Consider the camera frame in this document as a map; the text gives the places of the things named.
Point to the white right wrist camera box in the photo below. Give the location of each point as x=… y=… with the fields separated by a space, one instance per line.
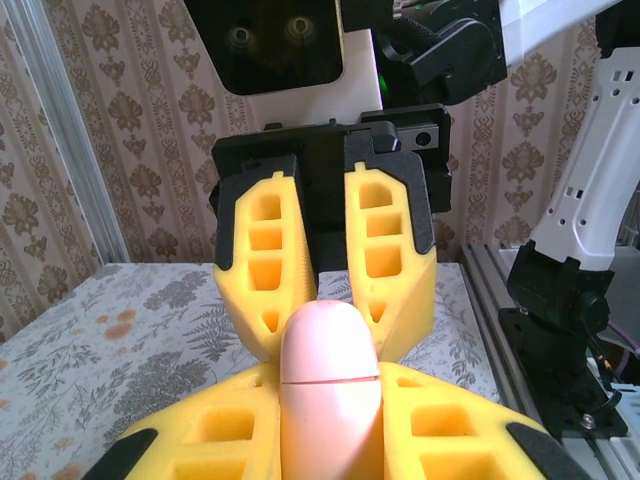
x=280 y=45

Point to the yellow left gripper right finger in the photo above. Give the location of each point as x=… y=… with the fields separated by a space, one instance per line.
x=450 y=430

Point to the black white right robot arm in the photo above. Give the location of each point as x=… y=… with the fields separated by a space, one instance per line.
x=585 y=190

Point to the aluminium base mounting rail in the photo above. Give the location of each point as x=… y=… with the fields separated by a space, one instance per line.
x=487 y=300

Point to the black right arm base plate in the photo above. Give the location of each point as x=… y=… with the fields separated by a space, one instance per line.
x=607 y=430

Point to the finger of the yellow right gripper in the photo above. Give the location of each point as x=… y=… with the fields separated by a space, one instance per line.
x=415 y=280
x=237 y=280

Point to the pink earbud charging case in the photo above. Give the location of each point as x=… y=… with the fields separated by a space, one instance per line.
x=330 y=380

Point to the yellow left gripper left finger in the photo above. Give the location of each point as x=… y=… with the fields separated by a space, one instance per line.
x=210 y=430

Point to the aluminium corner post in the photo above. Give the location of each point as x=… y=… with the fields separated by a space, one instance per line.
x=70 y=130

